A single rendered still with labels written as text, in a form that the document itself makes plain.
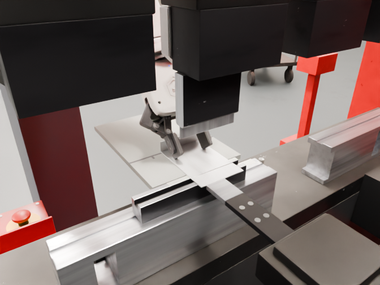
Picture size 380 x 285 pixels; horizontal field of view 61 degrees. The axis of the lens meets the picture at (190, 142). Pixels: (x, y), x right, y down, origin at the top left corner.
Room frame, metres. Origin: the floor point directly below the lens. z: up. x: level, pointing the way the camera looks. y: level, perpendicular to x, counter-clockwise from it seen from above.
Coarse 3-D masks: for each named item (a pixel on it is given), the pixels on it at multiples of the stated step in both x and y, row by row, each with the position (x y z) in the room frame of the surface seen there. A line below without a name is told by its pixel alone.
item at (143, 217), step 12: (240, 168) 0.46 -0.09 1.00; (192, 180) 0.43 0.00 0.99; (228, 180) 0.44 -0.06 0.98; (240, 180) 0.46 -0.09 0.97; (144, 192) 0.39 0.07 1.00; (156, 192) 0.39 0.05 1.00; (168, 192) 0.40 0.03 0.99; (180, 192) 0.39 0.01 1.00; (192, 192) 0.40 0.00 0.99; (204, 192) 0.42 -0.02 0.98; (132, 204) 0.38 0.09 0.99; (144, 204) 0.36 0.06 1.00; (156, 204) 0.37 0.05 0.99; (168, 204) 0.38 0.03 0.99; (180, 204) 0.39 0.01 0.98; (144, 216) 0.36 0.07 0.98; (156, 216) 0.37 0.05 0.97
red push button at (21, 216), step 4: (16, 212) 0.57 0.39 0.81; (20, 212) 0.57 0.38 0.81; (24, 212) 0.57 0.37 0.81; (28, 212) 0.57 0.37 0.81; (12, 216) 0.56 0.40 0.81; (16, 216) 0.55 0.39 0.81; (20, 216) 0.55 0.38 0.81; (24, 216) 0.55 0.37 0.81; (28, 216) 0.56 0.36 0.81; (12, 220) 0.55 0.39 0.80; (16, 220) 0.54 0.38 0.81; (20, 220) 0.54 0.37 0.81; (24, 220) 0.55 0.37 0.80; (20, 224) 0.55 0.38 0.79; (24, 224) 0.55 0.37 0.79
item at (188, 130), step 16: (176, 80) 0.41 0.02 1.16; (192, 80) 0.41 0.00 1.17; (208, 80) 0.42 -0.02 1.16; (224, 80) 0.44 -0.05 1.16; (240, 80) 0.46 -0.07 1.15; (176, 96) 0.41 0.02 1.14; (192, 96) 0.41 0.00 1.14; (208, 96) 0.42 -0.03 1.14; (224, 96) 0.44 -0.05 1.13; (176, 112) 0.41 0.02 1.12; (192, 112) 0.41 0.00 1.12; (208, 112) 0.42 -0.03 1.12; (224, 112) 0.44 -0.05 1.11; (192, 128) 0.42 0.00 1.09; (208, 128) 0.44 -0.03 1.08
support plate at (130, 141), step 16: (96, 128) 0.61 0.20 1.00; (112, 128) 0.61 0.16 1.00; (128, 128) 0.61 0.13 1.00; (144, 128) 0.61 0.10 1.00; (176, 128) 0.61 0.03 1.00; (112, 144) 0.54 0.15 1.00; (128, 144) 0.54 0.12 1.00; (144, 144) 0.54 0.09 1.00; (224, 144) 0.54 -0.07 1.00; (128, 160) 0.48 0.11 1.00; (144, 160) 0.48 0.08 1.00; (160, 160) 0.48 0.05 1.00; (144, 176) 0.43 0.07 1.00; (160, 176) 0.43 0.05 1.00; (176, 176) 0.43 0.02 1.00
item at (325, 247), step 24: (216, 192) 0.38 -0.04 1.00; (240, 192) 0.38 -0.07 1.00; (240, 216) 0.34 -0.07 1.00; (264, 216) 0.33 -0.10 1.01; (288, 240) 0.26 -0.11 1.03; (312, 240) 0.26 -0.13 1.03; (336, 240) 0.26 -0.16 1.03; (360, 240) 0.26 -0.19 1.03; (264, 264) 0.24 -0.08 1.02; (288, 264) 0.23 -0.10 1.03; (312, 264) 0.23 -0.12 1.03; (336, 264) 0.23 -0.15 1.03; (360, 264) 0.23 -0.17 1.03
